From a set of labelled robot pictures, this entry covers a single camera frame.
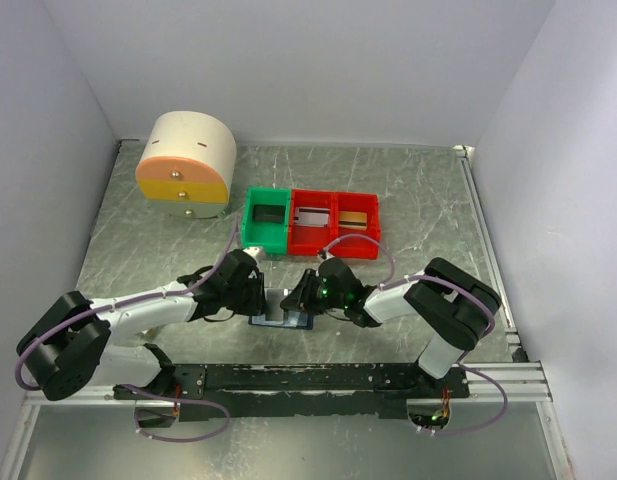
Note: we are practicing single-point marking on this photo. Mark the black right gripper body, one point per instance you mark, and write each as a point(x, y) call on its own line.
point(325, 299)

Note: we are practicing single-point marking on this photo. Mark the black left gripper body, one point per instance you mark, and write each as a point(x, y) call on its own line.
point(248, 298)

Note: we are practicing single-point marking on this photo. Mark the blue leather card holder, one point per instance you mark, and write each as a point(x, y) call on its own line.
point(275, 316)

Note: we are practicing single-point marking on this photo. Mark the white magnetic stripe card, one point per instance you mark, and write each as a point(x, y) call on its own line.
point(312, 217)

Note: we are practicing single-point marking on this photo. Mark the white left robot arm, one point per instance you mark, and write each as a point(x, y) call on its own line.
point(76, 342)

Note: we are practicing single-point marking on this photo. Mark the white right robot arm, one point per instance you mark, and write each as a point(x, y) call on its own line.
point(458, 307)

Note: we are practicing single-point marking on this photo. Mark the gold card in red bin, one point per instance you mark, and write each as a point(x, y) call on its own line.
point(353, 220)

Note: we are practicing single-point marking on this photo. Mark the black card in green bin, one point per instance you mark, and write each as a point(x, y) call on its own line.
point(269, 213)

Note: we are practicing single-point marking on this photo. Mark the red plastic double bin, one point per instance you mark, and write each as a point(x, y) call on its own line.
point(343, 242)

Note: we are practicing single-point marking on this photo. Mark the green plastic bin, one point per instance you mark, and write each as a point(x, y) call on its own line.
point(272, 237)

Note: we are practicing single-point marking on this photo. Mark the cream round drawer cabinet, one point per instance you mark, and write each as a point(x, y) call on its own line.
point(187, 166)

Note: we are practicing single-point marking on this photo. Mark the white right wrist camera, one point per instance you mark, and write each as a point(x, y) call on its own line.
point(324, 254)

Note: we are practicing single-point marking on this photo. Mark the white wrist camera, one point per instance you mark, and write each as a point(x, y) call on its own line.
point(256, 252)
point(324, 254)

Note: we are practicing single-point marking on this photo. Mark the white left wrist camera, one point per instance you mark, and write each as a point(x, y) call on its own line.
point(256, 252)

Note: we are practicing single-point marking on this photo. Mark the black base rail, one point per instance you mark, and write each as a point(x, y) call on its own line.
point(248, 390)

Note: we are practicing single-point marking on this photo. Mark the aluminium frame rail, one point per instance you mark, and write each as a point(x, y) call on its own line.
point(522, 382)

